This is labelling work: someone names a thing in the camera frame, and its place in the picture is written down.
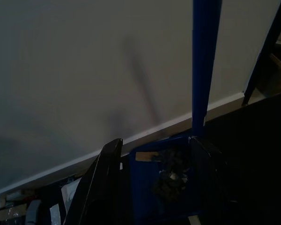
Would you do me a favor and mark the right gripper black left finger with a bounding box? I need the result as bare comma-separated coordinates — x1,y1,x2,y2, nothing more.
63,138,129,225

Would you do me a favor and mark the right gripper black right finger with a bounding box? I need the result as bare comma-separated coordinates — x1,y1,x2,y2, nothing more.
189,135,235,225

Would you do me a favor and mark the blue long-handled dustpan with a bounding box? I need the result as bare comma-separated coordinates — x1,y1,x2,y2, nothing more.
128,0,223,225

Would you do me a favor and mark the dark debris clump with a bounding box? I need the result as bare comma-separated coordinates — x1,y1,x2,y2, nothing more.
151,147,194,203

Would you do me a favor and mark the small tan wood piece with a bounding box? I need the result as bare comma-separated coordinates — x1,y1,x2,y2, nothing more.
135,151,159,163

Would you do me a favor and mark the flat cardboard strip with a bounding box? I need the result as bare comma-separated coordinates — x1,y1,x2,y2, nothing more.
0,203,28,223

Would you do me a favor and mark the brown cardboard rubbish box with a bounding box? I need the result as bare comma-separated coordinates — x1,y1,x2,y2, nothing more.
257,30,281,97

